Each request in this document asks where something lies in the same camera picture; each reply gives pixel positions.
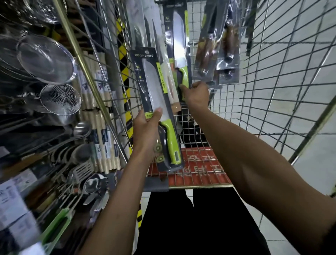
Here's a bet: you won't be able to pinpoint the packaged beige-handled knife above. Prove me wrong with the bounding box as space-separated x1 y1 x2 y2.
140 0 182 114

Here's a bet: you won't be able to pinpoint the hanging steel colander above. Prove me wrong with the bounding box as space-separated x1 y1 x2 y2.
0 0 68 27

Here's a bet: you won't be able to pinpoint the grey cardboard package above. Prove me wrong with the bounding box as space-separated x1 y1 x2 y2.
142 172 170 193

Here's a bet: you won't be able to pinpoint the packaged dark knife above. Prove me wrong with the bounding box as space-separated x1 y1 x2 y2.
125 0 149 51

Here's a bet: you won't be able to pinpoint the fine mesh steel strainer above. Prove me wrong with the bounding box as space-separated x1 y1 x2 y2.
16 34 77 85

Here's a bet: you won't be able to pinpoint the row of packaged wooden sticks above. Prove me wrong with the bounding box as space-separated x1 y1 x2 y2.
75 51 124 174

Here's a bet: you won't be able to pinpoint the yellow black hazard tape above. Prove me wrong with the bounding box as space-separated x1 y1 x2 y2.
115 18 144 229

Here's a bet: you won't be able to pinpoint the steel ladle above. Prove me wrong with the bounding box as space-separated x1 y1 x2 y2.
39 121 92 150

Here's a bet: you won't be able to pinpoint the red printed sign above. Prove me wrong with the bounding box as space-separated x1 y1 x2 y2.
147 147 233 187

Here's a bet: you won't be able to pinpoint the packaged brown-handled knife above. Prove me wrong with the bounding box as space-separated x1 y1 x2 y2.
192 0 232 88
216 0 245 85

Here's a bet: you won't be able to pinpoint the person's right hand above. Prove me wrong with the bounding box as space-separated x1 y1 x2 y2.
179 81 210 109

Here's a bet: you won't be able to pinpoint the wire spider skimmer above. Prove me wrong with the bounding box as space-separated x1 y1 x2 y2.
25 84 82 116

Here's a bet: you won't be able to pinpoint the metal wire display rack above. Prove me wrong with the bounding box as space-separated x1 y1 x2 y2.
52 0 336 190

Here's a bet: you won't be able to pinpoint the person's left forearm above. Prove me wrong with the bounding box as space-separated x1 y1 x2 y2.
78 151 158 255

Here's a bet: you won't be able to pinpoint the person's right forearm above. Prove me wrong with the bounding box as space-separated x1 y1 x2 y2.
188 103 336 255

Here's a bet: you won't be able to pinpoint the white labelled boxes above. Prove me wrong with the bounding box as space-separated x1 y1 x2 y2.
0 169 46 255

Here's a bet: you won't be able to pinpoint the packaged green-handled kitchen knife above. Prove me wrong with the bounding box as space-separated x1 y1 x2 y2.
162 0 193 103
130 47 185 174

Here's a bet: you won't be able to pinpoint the green packaged utensil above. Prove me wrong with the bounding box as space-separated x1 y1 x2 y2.
39 207 74 251

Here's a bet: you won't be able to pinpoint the person's left hand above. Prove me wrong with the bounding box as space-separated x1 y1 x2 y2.
132 107 163 160

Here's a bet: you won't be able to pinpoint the person's black trousers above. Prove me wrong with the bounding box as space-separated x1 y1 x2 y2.
133 188 271 255

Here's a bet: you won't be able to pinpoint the steel slotted spatula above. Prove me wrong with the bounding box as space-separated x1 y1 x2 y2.
59 160 95 192

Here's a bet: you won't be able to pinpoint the steel spoon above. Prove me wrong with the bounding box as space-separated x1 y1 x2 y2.
71 178 106 211

